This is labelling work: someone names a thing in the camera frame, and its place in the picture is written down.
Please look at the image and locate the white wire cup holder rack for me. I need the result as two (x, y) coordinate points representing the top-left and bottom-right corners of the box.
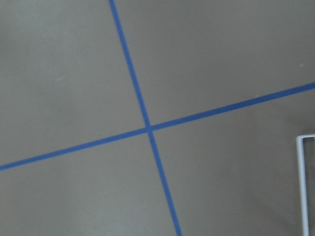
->
(296, 134), (315, 236)

